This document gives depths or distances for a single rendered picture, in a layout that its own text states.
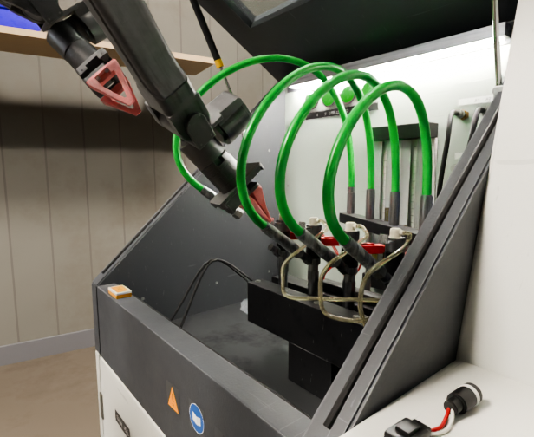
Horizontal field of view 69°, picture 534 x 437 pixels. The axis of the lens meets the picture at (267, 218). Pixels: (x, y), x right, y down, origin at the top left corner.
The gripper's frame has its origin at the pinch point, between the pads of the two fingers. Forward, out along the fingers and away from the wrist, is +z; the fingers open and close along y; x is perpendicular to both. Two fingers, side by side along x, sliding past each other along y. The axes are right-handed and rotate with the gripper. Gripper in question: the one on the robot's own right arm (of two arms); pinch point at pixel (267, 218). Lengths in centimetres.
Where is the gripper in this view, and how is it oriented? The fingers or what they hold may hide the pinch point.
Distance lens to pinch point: 70.7
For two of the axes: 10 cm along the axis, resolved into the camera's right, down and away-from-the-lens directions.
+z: 6.3, 6.8, 3.7
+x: -4.2, -1.0, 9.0
